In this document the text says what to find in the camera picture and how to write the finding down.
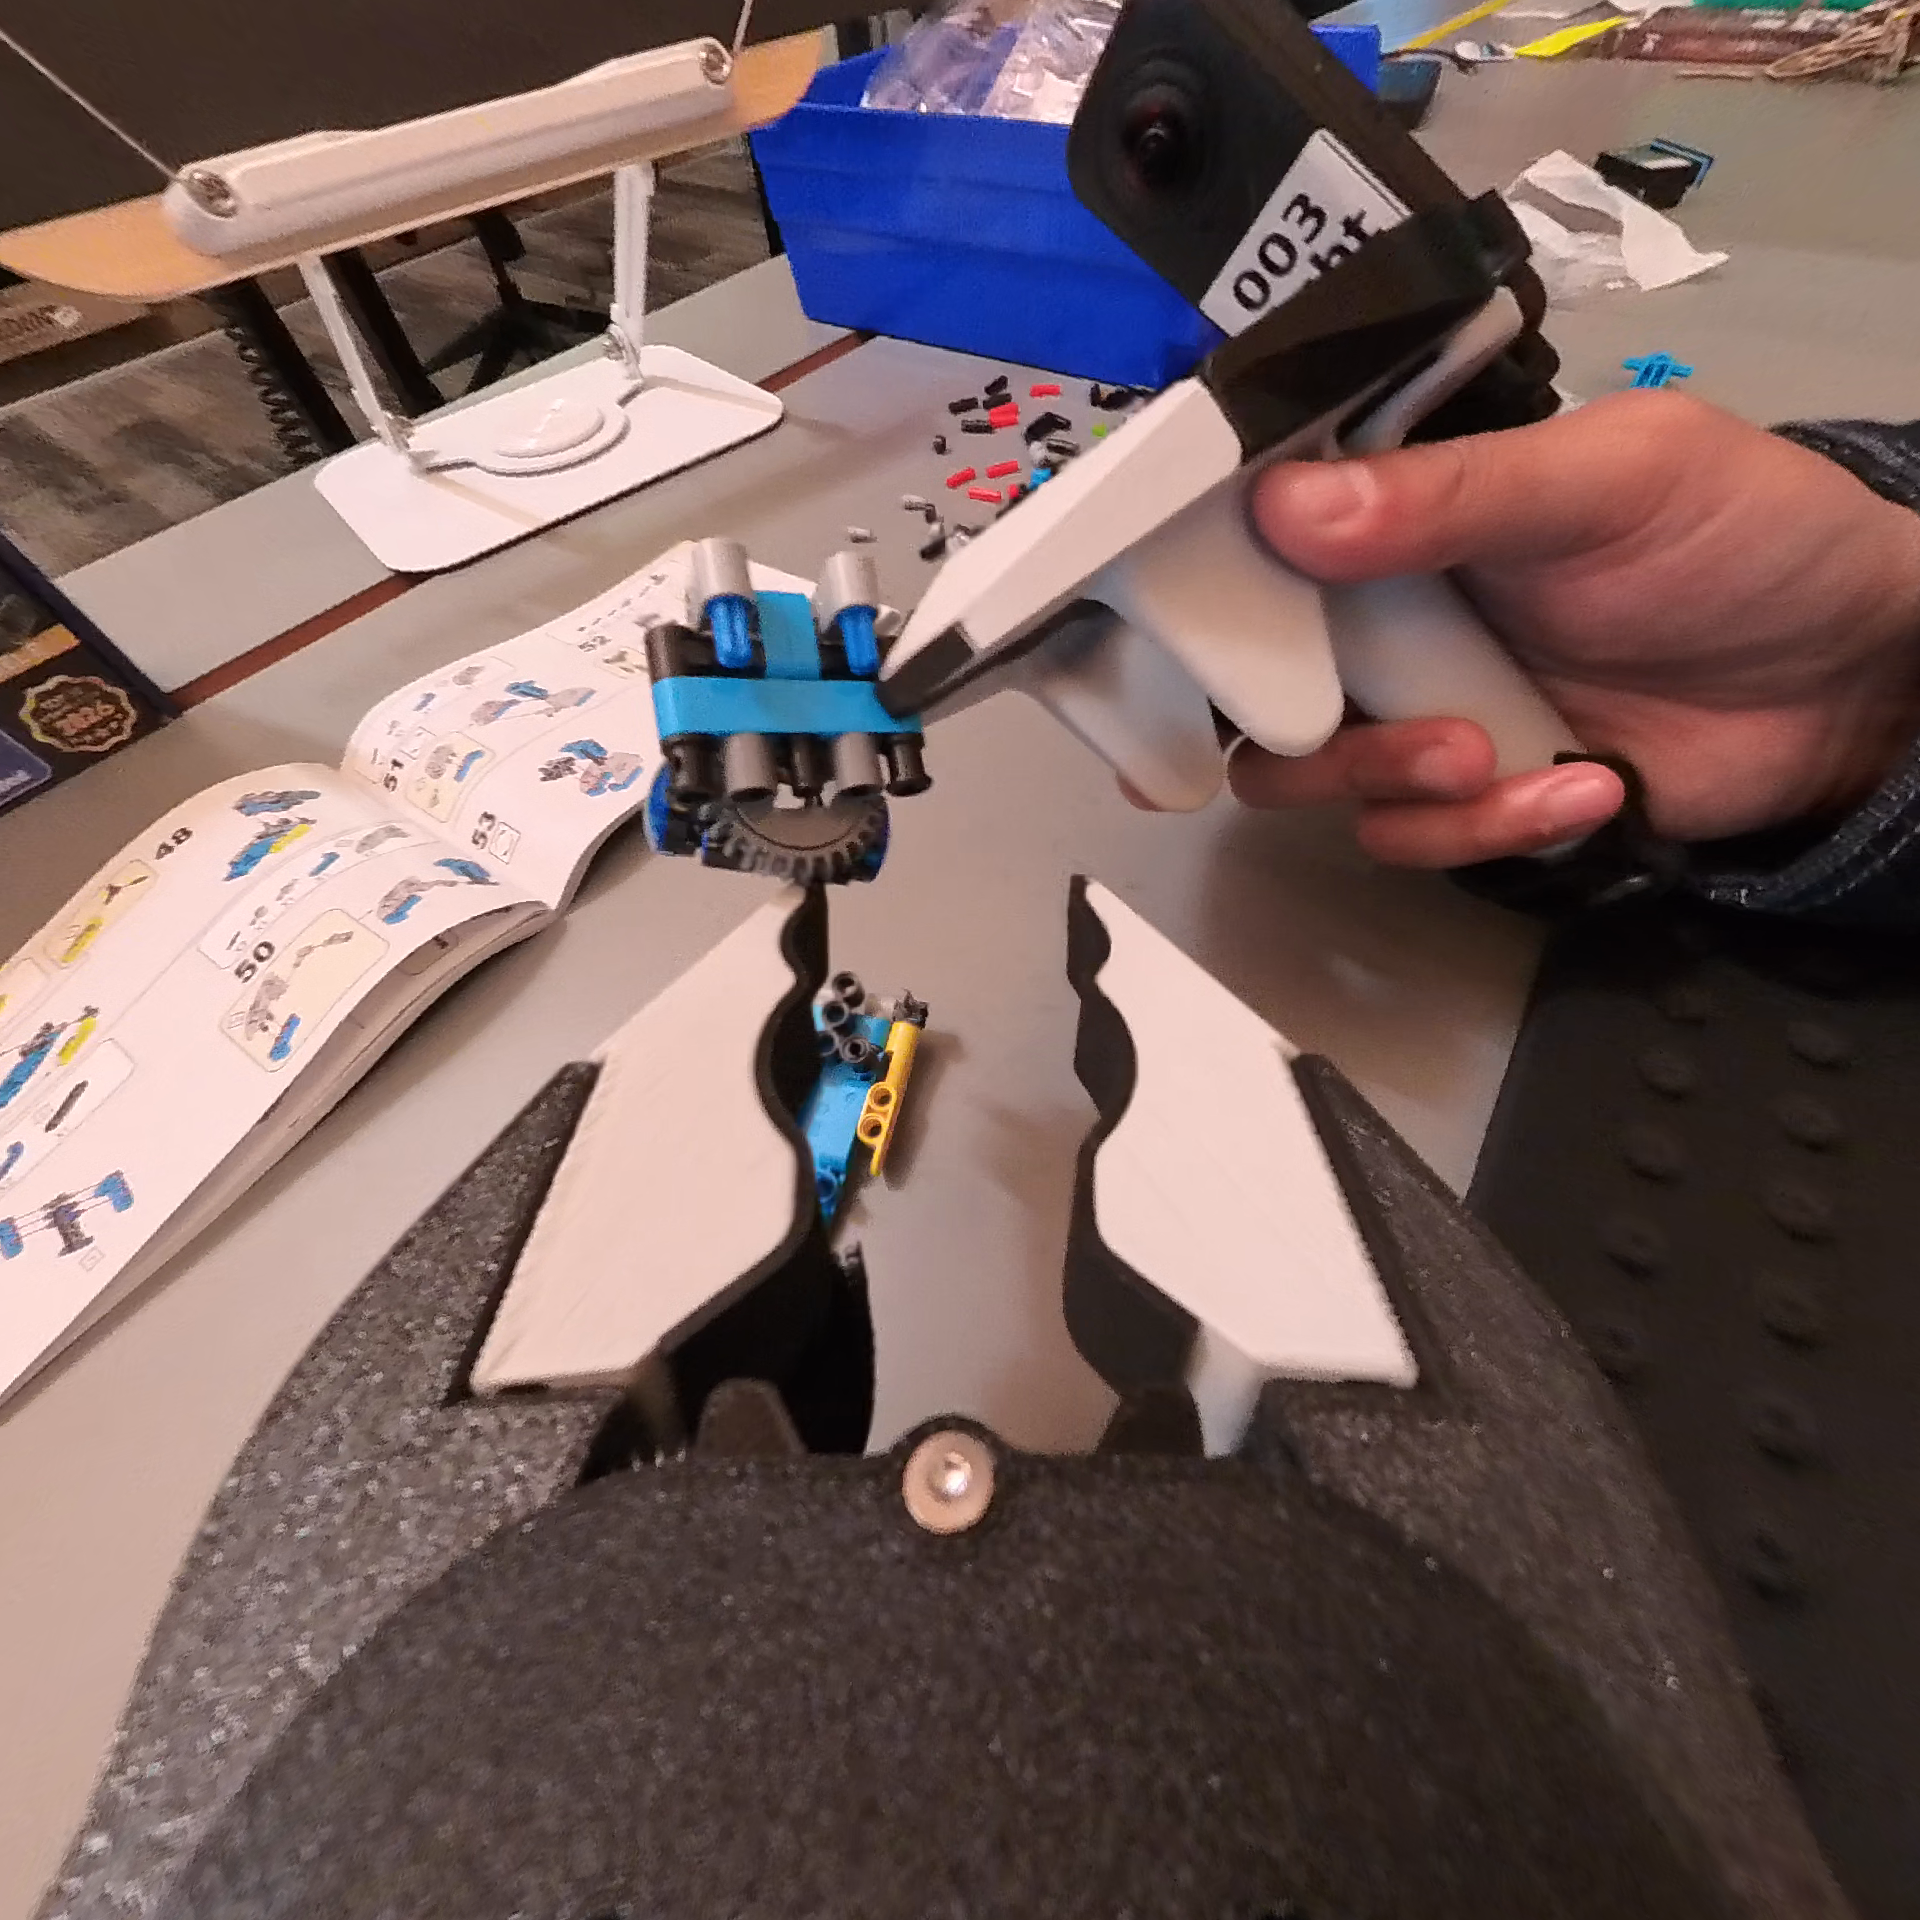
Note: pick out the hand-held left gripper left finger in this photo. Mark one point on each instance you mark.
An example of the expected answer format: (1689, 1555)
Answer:
(661, 1201)

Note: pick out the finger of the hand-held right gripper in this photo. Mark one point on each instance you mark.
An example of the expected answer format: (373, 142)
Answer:
(1079, 525)

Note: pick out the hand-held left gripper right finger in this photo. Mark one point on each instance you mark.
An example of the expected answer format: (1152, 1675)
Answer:
(1243, 1201)

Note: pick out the blue-yellow brick assembly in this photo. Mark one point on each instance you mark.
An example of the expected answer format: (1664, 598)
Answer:
(839, 1095)

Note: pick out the yellow building piece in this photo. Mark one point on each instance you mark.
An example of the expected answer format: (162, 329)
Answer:
(887, 1095)

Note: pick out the blue tracked toy assembly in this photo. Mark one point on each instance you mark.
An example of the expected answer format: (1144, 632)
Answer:
(779, 704)

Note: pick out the person's right forearm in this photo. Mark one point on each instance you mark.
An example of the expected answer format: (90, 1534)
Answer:
(1861, 840)

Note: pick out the grey desk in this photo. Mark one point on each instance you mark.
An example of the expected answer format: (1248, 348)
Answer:
(182, 1425)

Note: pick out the person's right hand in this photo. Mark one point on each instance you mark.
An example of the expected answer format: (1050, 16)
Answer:
(1650, 600)

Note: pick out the pile of small building pieces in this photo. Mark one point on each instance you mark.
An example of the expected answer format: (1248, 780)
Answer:
(1003, 451)

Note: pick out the crumpled clear plastic wrappers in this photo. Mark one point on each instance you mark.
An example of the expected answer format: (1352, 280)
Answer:
(990, 60)

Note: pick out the blue plastic bin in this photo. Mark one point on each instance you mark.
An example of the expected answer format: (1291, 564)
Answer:
(960, 241)

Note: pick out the torn white wrapper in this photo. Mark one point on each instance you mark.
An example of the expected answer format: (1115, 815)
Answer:
(1605, 224)

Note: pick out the small blue cross piece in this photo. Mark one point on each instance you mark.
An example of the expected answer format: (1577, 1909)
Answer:
(1655, 369)

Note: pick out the open instruction booklet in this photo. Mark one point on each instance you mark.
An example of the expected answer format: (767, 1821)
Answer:
(299, 901)

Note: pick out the black perforated panel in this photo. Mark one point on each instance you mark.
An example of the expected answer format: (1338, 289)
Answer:
(1725, 1350)

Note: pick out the white folding book stand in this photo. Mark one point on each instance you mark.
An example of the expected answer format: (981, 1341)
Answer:
(495, 451)

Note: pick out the toy robot kit box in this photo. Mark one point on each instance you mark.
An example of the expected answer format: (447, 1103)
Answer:
(61, 692)

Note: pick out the black divider panel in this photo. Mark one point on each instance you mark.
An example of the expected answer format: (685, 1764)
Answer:
(299, 76)

